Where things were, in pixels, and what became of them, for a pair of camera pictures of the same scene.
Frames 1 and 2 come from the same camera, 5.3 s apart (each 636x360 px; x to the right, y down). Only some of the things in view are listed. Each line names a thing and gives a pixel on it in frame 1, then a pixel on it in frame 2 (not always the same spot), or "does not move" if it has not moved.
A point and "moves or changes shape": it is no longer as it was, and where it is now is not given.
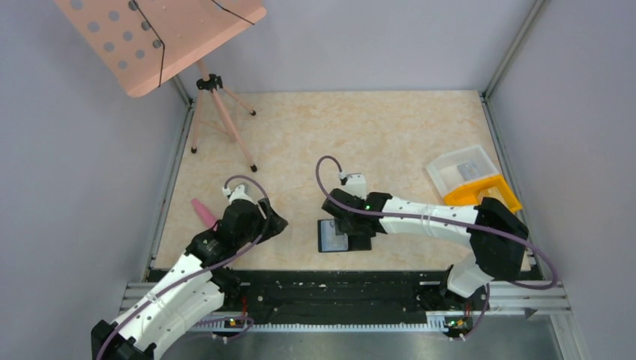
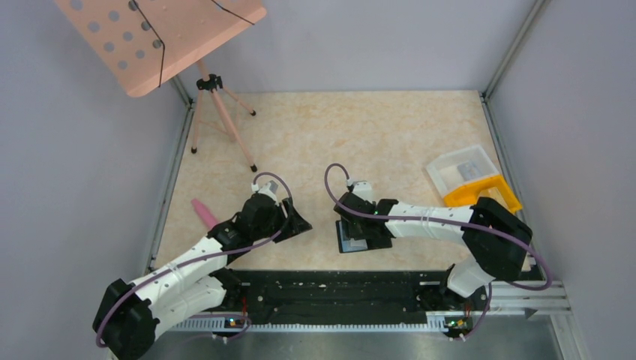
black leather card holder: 328,241 moves or changes shape
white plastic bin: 465,164 does not move
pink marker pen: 208,217 does not move
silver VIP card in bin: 469,170 does not move
